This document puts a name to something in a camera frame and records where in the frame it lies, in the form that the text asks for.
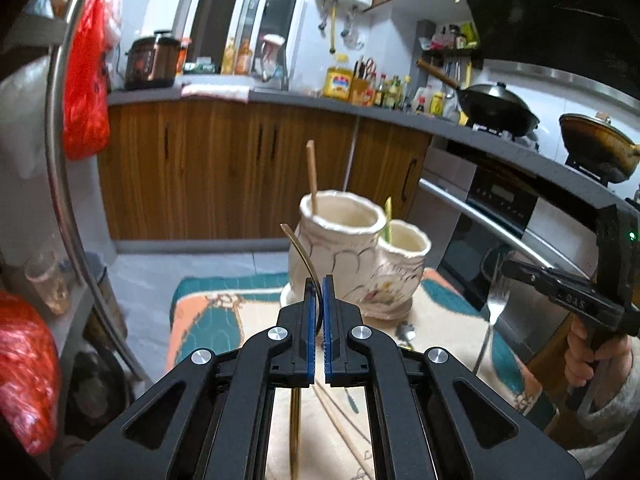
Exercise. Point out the wooden chopstick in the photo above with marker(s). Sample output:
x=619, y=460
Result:
x=312, y=175
x=338, y=419

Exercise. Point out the brown frying pan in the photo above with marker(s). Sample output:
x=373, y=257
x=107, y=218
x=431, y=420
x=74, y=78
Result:
x=597, y=148

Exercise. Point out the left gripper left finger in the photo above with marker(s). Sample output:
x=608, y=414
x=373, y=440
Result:
x=280, y=357

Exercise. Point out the red plastic bag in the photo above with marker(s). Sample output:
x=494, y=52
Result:
x=86, y=129
x=30, y=375

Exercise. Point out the knife block with utensils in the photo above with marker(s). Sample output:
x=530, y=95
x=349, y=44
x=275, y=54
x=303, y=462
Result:
x=361, y=92

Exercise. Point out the wooden chopstick on mat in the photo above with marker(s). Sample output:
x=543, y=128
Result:
x=338, y=419

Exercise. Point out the wooden base cabinets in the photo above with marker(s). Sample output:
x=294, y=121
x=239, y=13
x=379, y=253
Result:
x=215, y=170

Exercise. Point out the glass cup on rack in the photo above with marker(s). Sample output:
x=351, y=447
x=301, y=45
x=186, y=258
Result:
x=43, y=271

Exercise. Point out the right forearm grey sleeve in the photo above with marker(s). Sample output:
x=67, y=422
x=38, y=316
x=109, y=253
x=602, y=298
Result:
x=610, y=424

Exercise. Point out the black wok with lid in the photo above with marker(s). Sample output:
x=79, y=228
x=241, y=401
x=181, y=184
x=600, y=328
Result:
x=492, y=106

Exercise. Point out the silver metal fork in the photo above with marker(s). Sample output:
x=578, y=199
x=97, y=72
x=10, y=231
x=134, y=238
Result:
x=497, y=299

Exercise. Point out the metal storage rack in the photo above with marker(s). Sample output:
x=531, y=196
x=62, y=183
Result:
x=89, y=296

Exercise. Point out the black range hood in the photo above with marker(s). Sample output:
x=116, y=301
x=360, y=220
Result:
x=596, y=39

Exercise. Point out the right hand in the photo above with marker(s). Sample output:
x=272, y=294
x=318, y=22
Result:
x=580, y=359

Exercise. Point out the white cloth on counter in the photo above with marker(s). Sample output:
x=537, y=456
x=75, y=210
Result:
x=225, y=92

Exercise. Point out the red plastic bag lower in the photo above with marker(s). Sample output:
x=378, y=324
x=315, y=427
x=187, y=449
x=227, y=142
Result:
x=30, y=375

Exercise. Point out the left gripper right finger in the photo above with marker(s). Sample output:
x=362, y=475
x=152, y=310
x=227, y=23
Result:
x=357, y=355

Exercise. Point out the red plastic bag upper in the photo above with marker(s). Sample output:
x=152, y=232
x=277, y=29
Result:
x=86, y=129

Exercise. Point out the built-in oven steel handle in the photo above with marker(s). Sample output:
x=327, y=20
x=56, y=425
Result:
x=477, y=217

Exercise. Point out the yellow cooking oil bottle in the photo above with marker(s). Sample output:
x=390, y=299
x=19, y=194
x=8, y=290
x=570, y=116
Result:
x=338, y=79

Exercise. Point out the printed table mat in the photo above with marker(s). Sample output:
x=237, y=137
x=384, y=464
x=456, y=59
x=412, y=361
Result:
x=220, y=314

